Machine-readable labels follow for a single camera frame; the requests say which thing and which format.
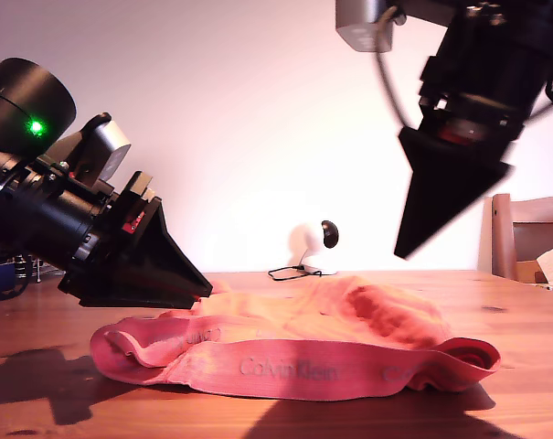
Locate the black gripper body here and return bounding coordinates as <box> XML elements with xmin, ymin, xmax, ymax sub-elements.
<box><xmin>0</xmin><ymin>171</ymin><xmax>154</xmax><ymax>287</ymax></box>
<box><xmin>420</xmin><ymin>25</ymin><xmax>553</xmax><ymax>138</ymax></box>

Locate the red underwear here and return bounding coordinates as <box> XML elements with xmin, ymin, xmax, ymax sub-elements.
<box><xmin>90</xmin><ymin>275</ymin><xmax>502</xmax><ymax>402</ymax></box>

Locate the wooden chair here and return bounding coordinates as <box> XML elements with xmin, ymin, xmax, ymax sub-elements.
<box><xmin>489</xmin><ymin>194</ymin><xmax>553</xmax><ymax>284</ymax></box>

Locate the brown cardboard box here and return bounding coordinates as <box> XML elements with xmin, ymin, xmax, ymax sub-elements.
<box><xmin>514</xmin><ymin>260</ymin><xmax>549</xmax><ymax>284</ymax></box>

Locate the metal wire utensil holder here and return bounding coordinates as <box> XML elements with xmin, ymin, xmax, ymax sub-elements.
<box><xmin>10</xmin><ymin>253</ymin><xmax>70</xmax><ymax>284</ymax></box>

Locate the white round security camera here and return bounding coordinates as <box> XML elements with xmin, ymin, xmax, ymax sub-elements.
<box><xmin>288</xmin><ymin>219</ymin><xmax>342</xmax><ymax>277</ymax></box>

